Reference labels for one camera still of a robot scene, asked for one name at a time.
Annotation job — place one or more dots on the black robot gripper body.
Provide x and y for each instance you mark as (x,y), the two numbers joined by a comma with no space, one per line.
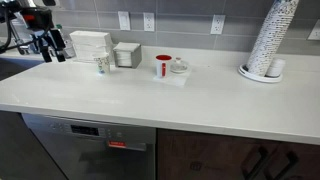
(38,18)

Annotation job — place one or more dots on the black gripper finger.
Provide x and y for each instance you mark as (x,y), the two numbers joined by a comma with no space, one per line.
(44,49)
(57,44)

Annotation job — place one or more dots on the white mug red interior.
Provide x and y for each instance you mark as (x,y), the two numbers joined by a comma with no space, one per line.
(161,65)

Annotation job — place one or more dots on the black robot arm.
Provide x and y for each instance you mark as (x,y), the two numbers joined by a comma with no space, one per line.
(9,9)

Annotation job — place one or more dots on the clear plastic bottle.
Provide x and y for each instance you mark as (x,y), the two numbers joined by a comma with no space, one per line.
(68,51)

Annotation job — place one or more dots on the chrome faucet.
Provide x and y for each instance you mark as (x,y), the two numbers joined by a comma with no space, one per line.
(13,35)

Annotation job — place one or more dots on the stack of white paper towels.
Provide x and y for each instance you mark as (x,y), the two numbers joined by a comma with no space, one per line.
(88,43)

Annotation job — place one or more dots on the patterned paper cup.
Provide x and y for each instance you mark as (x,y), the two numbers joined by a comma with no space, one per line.
(102,60)

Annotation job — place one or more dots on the grey napkin dispenser box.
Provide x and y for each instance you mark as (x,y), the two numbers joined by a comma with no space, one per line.
(127,55)

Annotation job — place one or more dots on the white outlet left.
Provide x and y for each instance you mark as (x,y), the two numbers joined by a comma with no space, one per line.
(149,23)

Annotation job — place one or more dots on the white outlet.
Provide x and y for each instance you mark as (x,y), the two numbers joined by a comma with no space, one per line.
(217,24)
(315,33)
(149,23)

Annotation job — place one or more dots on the stainless steel dishwasher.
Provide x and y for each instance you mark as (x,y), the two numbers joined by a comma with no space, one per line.
(89,150)

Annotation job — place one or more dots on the white paper napkin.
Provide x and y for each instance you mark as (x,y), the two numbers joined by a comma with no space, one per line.
(174,79)

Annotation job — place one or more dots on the white outlet middle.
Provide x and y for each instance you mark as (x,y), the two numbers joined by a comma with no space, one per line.
(217,24)

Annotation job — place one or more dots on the dark wood cabinet door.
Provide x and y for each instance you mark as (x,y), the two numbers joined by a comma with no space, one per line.
(183,155)

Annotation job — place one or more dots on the white round cup tray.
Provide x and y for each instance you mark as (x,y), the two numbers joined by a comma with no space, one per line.
(263,79)

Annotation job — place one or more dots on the tall stack of paper cups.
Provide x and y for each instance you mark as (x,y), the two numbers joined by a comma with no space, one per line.
(271,35)

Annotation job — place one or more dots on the short stack of white lids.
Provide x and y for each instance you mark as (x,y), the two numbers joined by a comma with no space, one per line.
(276,67)

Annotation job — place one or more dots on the white outlet right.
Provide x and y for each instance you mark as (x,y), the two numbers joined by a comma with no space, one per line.
(315,33)

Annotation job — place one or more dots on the white light switch plate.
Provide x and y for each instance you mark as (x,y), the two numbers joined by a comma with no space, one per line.
(124,20)

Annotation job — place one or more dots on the black cabinet handle left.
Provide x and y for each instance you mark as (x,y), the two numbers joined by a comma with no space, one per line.
(253,161)

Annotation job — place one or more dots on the black cabinet handle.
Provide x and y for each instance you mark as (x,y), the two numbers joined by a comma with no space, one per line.
(253,161)
(280,165)

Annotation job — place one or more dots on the black cabinet handle right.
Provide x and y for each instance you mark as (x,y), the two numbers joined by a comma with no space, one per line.
(280,165)

